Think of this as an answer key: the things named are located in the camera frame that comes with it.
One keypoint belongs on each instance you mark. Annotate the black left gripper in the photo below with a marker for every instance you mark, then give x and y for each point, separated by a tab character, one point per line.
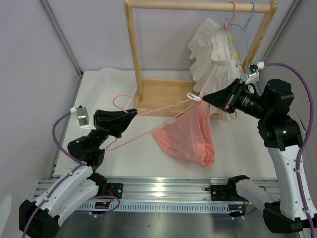
113	123

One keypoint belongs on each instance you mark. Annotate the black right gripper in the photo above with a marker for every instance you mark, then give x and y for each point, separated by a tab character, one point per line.
227	98

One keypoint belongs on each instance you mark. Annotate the pink wire hanger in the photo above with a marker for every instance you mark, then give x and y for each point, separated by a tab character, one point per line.
144	126

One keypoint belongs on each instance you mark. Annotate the pink skirt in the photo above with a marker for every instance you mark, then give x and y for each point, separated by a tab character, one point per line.
189	139

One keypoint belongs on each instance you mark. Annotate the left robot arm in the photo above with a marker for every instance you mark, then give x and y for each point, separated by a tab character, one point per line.
43	217

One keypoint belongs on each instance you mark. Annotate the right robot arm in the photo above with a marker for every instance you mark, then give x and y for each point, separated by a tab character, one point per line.
293	210

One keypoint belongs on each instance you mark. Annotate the pink hanger with white garment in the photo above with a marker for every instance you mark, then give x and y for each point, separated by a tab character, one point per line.
227	26

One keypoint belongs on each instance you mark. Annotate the white plastic basket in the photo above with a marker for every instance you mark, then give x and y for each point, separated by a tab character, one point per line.
109	85

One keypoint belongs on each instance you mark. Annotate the white ruffled garment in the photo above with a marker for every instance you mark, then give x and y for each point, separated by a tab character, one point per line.
213	69

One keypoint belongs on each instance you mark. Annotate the wooden clothes rack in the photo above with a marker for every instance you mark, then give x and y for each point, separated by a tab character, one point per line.
157	93

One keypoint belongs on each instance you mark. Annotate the colourful floral garment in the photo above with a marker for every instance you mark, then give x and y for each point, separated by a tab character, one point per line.
235	54

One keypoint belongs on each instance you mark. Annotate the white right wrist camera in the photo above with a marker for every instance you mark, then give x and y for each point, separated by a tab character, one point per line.
253	72

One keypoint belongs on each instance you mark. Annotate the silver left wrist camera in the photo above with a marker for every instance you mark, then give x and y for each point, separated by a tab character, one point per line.
82	117

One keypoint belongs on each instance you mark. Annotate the aluminium rail frame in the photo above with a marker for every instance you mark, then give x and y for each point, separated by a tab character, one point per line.
171	190

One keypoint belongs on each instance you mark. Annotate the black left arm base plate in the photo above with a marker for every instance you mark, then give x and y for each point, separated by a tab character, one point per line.
111	189

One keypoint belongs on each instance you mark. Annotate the blue wire hanger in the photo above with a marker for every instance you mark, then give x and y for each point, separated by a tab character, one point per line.
244	29

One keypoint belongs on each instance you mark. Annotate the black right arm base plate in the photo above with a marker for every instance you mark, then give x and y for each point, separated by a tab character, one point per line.
224	193

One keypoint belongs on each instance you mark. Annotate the white slotted cable duct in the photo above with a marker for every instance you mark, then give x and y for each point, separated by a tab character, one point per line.
214	208

